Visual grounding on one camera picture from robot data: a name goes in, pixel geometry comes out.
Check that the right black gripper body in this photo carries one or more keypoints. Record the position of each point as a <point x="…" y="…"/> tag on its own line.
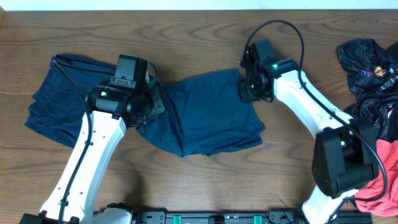
<point x="249" y="91"/>

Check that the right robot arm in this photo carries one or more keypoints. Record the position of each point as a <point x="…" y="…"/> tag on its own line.
<point x="344" y="157"/>

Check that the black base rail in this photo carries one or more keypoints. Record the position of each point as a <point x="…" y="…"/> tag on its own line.
<point x="236" y="217"/>

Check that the red garment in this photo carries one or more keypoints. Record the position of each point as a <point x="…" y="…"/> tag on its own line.
<point x="387" y="205"/>

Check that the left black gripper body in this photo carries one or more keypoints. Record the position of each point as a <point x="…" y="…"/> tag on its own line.
<point x="158" y="101"/>

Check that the black patterned sports shirt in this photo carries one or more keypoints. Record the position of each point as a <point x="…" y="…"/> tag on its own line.
<point x="372" y="79"/>

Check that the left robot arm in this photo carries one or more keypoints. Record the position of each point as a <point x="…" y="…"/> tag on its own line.
<point x="128" y="98"/>

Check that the navy blue denim shorts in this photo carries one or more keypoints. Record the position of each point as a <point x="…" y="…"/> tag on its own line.
<point x="204" y="115"/>

